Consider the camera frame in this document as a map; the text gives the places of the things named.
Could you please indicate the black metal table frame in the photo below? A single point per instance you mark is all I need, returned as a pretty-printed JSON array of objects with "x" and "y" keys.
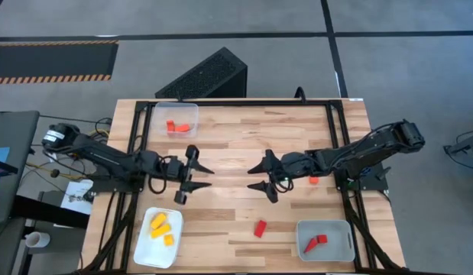
[{"x": 240, "y": 103}]

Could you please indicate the red cube block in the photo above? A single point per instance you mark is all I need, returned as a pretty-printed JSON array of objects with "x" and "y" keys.
[{"x": 322, "y": 238}]

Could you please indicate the orange rectangular block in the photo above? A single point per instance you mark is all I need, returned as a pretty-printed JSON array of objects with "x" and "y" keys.
[
  {"x": 182, "y": 128},
  {"x": 170, "y": 126}
]

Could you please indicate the black perforated case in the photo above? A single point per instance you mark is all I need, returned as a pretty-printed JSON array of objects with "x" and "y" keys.
[{"x": 209, "y": 76}]

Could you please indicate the red rectangular block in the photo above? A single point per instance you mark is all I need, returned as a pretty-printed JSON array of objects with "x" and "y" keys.
[{"x": 260, "y": 228}]

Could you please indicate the white cup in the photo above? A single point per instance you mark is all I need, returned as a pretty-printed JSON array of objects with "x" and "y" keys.
[{"x": 37, "y": 239}]

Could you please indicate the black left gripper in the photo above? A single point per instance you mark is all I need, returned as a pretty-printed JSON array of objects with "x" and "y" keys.
[{"x": 177, "y": 170}]

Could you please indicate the white printed paper sheet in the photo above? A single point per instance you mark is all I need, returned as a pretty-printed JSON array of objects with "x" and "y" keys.
[{"x": 77, "y": 200}]

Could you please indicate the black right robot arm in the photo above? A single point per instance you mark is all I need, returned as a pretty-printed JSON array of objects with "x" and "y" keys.
[{"x": 354, "y": 153}]

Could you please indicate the small yellow cube block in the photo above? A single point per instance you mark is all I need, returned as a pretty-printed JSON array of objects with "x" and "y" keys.
[{"x": 168, "y": 240}]

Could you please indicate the yellow cylinder block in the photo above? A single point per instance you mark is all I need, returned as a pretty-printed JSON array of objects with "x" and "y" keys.
[{"x": 161, "y": 230}]

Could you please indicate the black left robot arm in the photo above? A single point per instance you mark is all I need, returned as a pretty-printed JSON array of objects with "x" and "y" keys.
[{"x": 106, "y": 156}]

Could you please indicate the yellow rectangular block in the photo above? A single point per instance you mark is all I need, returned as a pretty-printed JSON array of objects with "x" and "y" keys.
[{"x": 158, "y": 220}]

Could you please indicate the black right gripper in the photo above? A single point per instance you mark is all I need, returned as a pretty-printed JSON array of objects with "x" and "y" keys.
[{"x": 284, "y": 166}]

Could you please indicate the dark grey side desk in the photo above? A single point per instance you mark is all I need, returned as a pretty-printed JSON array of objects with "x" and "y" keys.
[{"x": 14, "y": 130}]

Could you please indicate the dark grey cabinet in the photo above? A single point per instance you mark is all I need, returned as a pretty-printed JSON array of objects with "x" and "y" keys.
[{"x": 3, "y": 248}]

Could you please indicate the black hazard-striped floor mat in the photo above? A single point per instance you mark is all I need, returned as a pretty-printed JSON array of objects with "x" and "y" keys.
[{"x": 52, "y": 59}]

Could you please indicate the red wedge block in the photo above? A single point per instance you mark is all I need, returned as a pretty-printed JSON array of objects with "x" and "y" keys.
[{"x": 310, "y": 245}]

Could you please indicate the small orange cube block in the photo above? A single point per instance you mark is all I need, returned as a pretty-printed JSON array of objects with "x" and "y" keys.
[{"x": 314, "y": 180}]

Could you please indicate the clear plastic container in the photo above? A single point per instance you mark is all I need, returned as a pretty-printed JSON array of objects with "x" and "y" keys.
[{"x": 175, "y": 112}]

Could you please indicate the grey plastic bin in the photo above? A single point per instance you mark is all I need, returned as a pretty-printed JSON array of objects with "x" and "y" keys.
[{"x": 335, "y": 248}]

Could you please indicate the white rectangular tray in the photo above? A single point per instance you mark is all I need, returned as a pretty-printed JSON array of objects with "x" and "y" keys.
[{"x": 156, "y": 252}]

